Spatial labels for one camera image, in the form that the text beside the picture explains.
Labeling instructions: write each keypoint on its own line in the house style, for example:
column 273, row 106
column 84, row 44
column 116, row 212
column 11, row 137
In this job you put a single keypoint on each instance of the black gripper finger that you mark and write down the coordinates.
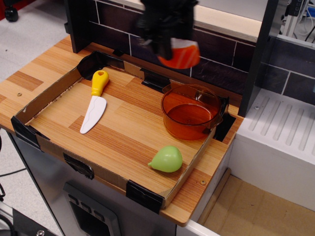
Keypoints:
column 183, row 31
column 161, row 46

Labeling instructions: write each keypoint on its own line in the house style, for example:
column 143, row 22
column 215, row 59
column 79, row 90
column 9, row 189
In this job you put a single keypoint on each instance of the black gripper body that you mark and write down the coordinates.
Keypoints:
column 160, row 16

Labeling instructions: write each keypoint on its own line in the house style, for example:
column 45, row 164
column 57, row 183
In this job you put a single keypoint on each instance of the orange white toy sushi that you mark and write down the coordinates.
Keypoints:
column 185, row 54

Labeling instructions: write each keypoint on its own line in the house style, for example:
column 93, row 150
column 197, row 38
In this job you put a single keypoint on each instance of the orange transparent plastic pot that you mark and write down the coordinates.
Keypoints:
column 190, row 111

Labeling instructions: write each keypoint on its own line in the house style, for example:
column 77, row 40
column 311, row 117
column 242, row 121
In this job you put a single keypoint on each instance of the yellow white toy knife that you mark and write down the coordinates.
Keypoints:
column 97, row 103

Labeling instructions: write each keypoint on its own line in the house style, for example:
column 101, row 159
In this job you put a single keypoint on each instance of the green toy pear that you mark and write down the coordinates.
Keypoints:
column 168, row 159

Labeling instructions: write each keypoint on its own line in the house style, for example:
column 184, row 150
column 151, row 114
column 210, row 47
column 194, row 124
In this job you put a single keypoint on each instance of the white toy sink drainboard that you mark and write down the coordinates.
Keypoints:
column 274, row 148

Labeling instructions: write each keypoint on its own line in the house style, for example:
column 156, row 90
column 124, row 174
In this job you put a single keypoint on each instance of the grey toy oven front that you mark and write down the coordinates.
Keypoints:
column 86, row 207

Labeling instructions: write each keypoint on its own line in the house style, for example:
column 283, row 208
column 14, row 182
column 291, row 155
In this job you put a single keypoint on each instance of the black vertical post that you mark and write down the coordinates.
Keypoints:
column 260, row 59

